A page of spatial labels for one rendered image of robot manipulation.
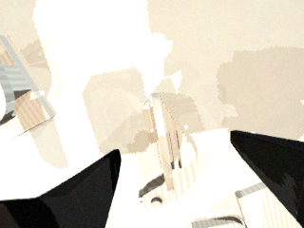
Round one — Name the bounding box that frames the cream plate with two holes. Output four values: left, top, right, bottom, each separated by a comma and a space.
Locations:
0, 60, 16, 126

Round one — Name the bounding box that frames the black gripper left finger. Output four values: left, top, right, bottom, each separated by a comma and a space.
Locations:
0, 149, 122, 228

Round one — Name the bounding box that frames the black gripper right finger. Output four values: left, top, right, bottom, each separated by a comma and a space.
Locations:
230, 130, 304, 228

